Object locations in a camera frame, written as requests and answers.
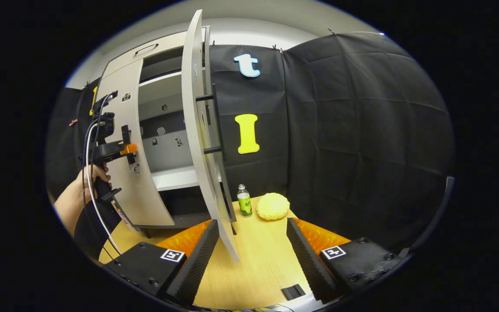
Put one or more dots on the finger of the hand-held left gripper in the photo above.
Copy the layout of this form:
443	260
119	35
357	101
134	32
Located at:
128	149

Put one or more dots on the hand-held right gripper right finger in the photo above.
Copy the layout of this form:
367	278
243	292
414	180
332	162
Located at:
308	264

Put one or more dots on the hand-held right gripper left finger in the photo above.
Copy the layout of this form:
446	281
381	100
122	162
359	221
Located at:
195	264

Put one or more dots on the grey door with camera sticker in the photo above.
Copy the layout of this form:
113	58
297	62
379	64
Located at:
145	195

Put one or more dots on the grey double-door shoe cabinet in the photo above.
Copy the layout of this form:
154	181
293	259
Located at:
176	178

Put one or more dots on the grey door with headphones sticker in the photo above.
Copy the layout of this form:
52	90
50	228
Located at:
193	130

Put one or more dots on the grey cabinet drawer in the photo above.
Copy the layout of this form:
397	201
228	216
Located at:
167	43

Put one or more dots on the red backdrop clip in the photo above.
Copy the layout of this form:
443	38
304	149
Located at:
73	122

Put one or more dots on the white spine book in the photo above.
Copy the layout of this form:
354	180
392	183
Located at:
121	214

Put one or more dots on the green label plastic bottle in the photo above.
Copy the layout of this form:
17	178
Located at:
244	206

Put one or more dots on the black backdrop cloth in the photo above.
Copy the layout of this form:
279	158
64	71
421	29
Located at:
362	130

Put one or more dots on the black backdrop clip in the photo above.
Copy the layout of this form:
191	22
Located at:
277	48
331	31

